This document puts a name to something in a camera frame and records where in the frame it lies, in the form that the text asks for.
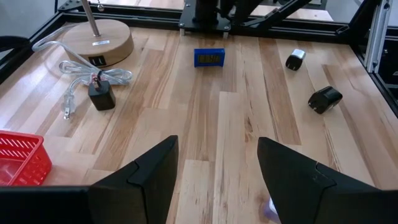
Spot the white shade wooden table lamp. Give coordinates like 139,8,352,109
62,0,135,68

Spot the black cable loop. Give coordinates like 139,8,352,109
0,35,32,53

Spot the black aluminium table frame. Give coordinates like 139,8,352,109
0,0,398,119

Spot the blue display box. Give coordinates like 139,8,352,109
193,47,226,68

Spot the purple and white charger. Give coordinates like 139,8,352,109
262,197,280,223

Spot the red plastic basket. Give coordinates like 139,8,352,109
0,129,53,187

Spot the glossy black charger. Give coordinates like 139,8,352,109
307,86,343,115

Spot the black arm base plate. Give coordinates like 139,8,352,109
178,0,233,34

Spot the black and white charger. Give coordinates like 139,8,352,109
285,49,307,72

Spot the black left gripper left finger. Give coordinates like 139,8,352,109
88,135,180,224

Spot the silver aluminium extrusion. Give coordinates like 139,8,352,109
363,0,393,74

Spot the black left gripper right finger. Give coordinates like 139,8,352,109
257,136,382,224

